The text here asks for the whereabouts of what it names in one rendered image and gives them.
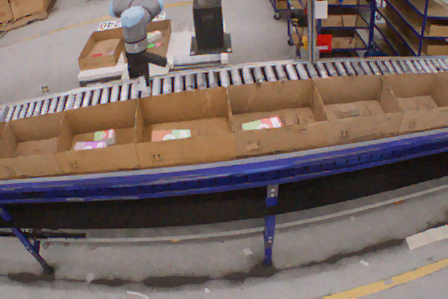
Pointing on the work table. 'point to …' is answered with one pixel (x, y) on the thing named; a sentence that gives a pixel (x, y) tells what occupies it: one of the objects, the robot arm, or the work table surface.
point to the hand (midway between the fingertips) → (150, 88)
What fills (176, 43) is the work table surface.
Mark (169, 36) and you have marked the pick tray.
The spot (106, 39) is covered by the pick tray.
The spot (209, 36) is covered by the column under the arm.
